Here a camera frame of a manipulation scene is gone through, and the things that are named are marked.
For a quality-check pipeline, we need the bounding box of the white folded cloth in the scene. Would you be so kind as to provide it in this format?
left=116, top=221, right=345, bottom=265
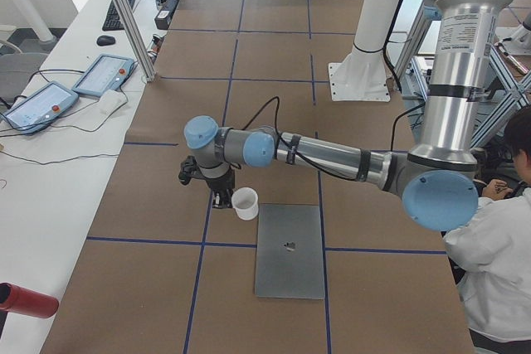
left=97, top=90, right=127, bottom=115

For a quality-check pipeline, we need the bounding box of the person in white coat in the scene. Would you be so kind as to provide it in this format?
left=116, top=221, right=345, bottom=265
left=443, top=104, right=531, bottom=349

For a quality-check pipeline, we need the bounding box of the near teach pendant tablet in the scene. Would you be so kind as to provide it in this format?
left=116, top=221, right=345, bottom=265
left=2, top=81, right=79, bottom=134

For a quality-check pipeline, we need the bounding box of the grey aluminium frame post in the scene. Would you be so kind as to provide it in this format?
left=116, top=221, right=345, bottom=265
left=112, top=0, right=155, bottom=82

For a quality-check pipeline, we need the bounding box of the far teach pendant tablet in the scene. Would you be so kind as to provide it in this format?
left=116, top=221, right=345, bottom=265
left=72, top=54, right=135, bottom=97

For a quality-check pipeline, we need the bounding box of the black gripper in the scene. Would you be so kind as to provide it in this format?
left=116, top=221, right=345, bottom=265
left=207, top=168, right=236, bottom=208

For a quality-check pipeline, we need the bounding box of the black keyboard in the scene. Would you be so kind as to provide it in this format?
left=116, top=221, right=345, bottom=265
left=101, top=0, right=138, bottom=32

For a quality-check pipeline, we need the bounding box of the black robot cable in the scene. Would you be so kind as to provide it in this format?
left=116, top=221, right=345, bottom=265
left=241, top=95, right=362, bottom=181

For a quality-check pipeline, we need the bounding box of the black device with label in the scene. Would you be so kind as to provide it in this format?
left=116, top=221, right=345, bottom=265
left=154, top=0, right=179, bottom=30

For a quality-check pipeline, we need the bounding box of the grey closed laptop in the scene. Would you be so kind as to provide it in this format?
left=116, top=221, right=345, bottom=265
left=255, top=204, right=325, bottom=299

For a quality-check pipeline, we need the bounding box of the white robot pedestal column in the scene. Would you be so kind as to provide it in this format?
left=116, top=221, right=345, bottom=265
left=352, top=0, right=400, bottom=65

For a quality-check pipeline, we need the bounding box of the white plastic cup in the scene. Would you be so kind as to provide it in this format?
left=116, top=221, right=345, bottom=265
left=231, top=187, right=259, bottom=221

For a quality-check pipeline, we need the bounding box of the red cylinder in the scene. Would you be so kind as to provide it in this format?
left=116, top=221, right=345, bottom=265
left=1, top=283, right=59, bottom=318

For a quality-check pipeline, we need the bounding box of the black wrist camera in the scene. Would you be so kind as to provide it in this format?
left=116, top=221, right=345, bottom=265
left=178, top=155, right=202, bottom=186

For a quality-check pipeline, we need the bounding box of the teach pendant tablet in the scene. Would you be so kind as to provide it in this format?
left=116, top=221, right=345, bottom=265
left=2, top=81, right=79, bottom=134
left=72, top=54, right=135, bottom=97

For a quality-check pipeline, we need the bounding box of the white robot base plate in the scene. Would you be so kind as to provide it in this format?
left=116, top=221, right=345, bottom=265
left=328, top=62, right=391, bottom=102

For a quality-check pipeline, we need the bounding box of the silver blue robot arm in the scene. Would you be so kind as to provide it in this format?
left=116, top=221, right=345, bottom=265
left=178, top=0, right=513, bottom=231

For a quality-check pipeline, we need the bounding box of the black computer mouse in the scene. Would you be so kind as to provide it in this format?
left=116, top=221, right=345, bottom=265
left=96, top=35, right=116, bottom=46

